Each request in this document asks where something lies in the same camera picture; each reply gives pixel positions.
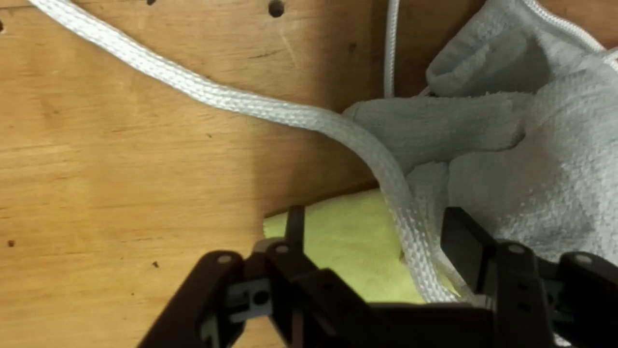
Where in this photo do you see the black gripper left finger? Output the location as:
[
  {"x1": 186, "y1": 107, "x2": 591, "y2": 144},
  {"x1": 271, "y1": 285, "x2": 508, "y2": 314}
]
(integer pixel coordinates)
[{"x1": 284, "y1": 205, "x2": 306, "y2": 254}]

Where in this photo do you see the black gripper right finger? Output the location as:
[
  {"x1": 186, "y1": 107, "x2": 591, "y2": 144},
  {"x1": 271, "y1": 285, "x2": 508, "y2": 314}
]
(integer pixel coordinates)
[{"x1": 441, "y1": 207, "x2": 497, "y2": 294}]

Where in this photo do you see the thick white rope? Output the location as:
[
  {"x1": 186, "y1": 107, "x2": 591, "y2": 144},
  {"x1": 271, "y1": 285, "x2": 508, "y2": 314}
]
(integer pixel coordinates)
[{"x1": 28, "y1": 0, "x2": 481, "y2": 306}]

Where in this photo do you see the grey towel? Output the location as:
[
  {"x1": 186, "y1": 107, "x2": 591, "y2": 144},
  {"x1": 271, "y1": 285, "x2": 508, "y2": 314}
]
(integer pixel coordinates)
[{"x1": 346, "y1": 0, "x2": 618, "y2": 263}]

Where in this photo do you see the yellow-green cloth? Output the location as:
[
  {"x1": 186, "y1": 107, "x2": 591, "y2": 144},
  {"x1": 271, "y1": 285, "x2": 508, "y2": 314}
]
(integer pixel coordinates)
[{"x1": 261, "y1": 188, "x2": 472, "y2": 306}]

